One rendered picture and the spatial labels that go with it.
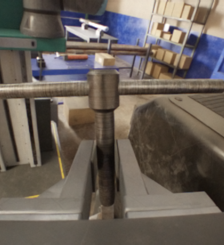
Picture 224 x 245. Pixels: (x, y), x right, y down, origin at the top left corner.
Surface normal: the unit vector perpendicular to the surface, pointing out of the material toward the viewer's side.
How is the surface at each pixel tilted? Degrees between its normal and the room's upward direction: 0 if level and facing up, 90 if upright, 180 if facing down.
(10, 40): 90
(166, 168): 90
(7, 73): 90
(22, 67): 90
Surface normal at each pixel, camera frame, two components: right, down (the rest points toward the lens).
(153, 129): -0.86, 0.17
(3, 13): 0.36, 0.57
